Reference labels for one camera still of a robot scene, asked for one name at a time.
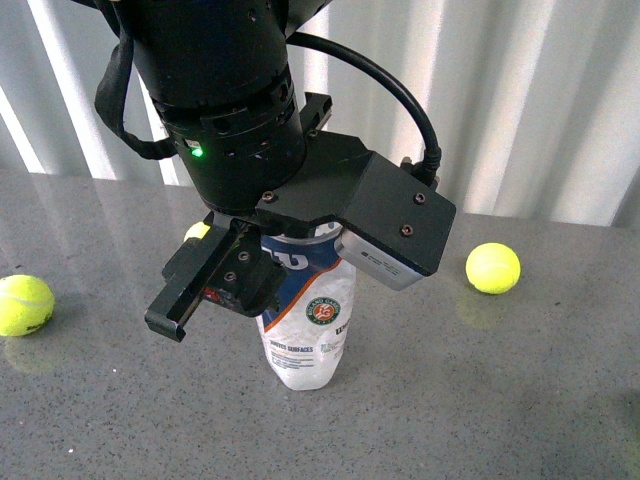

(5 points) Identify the yellow tennis ball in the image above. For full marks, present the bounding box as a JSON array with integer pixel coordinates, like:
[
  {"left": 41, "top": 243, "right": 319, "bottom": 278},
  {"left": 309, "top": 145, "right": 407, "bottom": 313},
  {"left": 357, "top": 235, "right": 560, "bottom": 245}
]
[
  {"left": 183, "top": 221, "right": 210, "bottom": 242},
  {"left": 465, "top": 243, "right": 521, "bottom": 295},
  {"left": 1, "top": 274, "right": 55, "bottom": 337}
]

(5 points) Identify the yellow tennis ball far right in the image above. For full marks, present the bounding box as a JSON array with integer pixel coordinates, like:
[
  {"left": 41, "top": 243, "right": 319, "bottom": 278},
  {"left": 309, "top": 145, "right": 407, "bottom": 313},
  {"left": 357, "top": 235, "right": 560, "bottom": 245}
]
[{"left": 465, "top": 243, "right": 521, "bottom": 295}]

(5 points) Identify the clear Wilson tennis ball can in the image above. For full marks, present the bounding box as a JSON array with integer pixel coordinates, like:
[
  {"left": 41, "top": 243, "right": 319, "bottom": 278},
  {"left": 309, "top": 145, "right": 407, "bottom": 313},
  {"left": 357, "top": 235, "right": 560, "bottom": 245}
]
[{"left": 256, "top": 222, "right": 356, "bottom": 391}]

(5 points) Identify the yellow tennis ball centre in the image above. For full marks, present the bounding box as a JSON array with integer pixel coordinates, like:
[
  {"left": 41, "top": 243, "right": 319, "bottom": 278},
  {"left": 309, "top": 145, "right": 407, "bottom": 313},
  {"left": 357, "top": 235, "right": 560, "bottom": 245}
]
[{"left": 183, "top": 221, "right": 210, "bottom": 242}]

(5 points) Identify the black sleeved cable bundle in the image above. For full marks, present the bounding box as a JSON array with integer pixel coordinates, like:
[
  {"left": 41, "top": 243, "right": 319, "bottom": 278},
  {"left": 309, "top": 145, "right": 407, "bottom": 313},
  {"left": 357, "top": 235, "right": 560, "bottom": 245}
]
[{"left": 94, "top": 0, "right": 179, "bottom": 161}]

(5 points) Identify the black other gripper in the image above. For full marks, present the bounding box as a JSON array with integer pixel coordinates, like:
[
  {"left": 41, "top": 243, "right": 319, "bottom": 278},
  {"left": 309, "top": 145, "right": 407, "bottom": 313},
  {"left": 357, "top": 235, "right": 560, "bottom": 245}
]
[{"left": 144, "top": 69, "right": 371, "bottom": 343}]

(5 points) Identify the black camera cable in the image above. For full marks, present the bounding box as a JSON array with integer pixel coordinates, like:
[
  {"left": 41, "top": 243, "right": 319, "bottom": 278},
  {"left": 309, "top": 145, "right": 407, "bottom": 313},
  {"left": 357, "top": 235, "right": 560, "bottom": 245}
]
[{"left": 285, "top": 31, "right": 444, "bottom": 187}]

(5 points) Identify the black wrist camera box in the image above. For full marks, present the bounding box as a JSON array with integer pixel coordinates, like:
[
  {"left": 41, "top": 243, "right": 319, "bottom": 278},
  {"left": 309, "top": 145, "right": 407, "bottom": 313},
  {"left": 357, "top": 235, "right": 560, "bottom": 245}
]
[{"left": 334, "top": 154, "right": 456, "bottom": 291}]

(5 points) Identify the yellow tennis ball near left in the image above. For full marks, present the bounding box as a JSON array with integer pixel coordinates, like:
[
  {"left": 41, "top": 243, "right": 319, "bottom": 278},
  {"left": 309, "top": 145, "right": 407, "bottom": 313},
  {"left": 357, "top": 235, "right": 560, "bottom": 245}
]
[{"left": 1, "top": 274, "right": 55, "bottom": 337}]

